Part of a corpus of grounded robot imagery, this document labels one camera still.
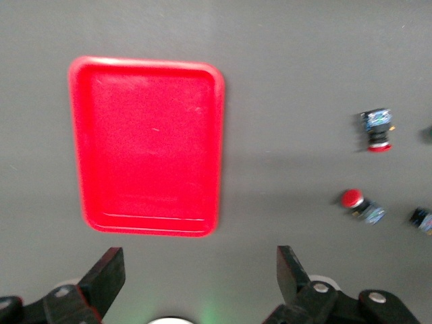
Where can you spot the green push button switch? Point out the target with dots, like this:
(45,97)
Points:
(428,135)
(422,218)

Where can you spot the red plastic tray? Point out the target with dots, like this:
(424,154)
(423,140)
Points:
(148,145)

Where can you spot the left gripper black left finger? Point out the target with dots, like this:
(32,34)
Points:
(108,270)

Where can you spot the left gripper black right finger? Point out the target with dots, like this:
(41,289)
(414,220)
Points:
(290,273)

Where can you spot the red push button switch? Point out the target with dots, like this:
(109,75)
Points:
(376,126)
(354,200)

